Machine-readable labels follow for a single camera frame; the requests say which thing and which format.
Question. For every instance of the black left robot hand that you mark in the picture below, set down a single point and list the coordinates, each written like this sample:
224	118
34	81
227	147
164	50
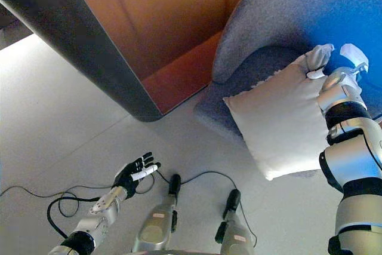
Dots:
128	177

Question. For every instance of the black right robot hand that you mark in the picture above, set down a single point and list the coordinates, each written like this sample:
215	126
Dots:
355	56

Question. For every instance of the white tasselled pillow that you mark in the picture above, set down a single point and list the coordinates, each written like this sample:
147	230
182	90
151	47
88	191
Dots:
277	123

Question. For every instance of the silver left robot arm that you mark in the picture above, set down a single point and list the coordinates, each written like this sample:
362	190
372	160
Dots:
95	222

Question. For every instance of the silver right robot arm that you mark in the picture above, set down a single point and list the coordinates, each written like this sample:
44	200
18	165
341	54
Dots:
352	159

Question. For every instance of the black left robot foot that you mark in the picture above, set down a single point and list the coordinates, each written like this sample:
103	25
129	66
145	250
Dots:
175	183

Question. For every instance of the black robot foot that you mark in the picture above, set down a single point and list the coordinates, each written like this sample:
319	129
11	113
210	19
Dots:
175	183
232	201

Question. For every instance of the silver left robot leg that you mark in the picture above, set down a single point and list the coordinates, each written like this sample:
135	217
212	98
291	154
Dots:
155	225

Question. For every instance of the silver robot leg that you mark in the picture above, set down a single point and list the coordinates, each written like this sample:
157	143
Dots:
155	225
235	234

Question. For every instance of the grey fabric tub armchair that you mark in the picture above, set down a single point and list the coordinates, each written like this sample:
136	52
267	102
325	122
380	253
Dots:
268	19

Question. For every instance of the black right robot foot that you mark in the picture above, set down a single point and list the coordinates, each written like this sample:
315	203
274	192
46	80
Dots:
232	201

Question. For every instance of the silver right robot leg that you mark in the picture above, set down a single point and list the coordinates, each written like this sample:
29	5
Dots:
235	234

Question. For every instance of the dark booth with orange glass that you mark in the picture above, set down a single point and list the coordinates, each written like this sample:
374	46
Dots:
134	28

